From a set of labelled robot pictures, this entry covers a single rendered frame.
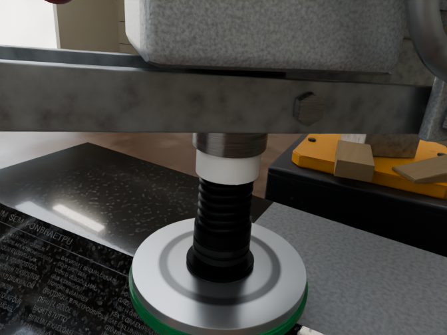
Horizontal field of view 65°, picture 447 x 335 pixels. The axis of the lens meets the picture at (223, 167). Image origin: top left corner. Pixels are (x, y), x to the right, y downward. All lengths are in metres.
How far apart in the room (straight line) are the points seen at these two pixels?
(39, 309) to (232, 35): 0.51
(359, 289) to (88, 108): 0.43
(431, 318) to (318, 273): 0.15
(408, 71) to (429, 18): 1.00
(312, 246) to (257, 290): 0.22
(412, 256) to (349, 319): 0.21
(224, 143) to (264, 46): 0.12
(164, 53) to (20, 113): 0.12
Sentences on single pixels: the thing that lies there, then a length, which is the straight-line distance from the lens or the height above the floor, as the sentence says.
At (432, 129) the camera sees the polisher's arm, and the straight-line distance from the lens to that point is 0.40.
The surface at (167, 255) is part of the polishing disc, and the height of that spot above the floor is 0.89.
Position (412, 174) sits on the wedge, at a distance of 1.15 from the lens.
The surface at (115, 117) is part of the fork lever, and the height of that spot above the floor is 1.08.
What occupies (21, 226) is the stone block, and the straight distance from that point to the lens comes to 0.70.
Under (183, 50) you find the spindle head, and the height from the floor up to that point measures 1.14.
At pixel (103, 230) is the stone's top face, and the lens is 0.62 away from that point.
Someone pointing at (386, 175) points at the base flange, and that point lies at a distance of 1.15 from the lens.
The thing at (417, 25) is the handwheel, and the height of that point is 1.17.
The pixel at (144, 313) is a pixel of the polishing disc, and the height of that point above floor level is 0.87.
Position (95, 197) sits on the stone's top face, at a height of 0.83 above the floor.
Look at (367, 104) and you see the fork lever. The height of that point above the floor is 1.10.
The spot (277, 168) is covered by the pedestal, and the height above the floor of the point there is 0.74.
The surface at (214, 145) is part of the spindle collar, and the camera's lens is 0.34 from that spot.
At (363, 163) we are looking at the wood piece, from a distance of 1.04.
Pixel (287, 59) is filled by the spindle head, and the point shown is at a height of 1.14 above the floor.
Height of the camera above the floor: 1.16
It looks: 22 degrees down
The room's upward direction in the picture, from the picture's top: 4 degrees clockwise
